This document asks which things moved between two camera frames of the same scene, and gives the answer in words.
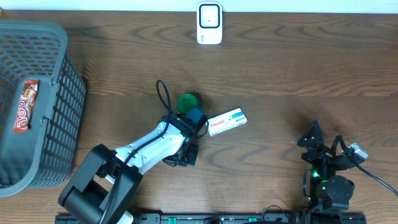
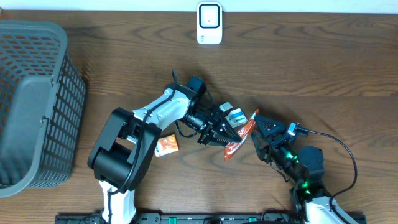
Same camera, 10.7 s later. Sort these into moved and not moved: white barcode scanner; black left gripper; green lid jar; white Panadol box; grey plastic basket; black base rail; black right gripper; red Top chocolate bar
Moved: red Top chocolate bar; black left gripper; black right gripper; green lid jar
Not moved: grey plastic basket; black base rail; white Panadol box; white barcode scanner
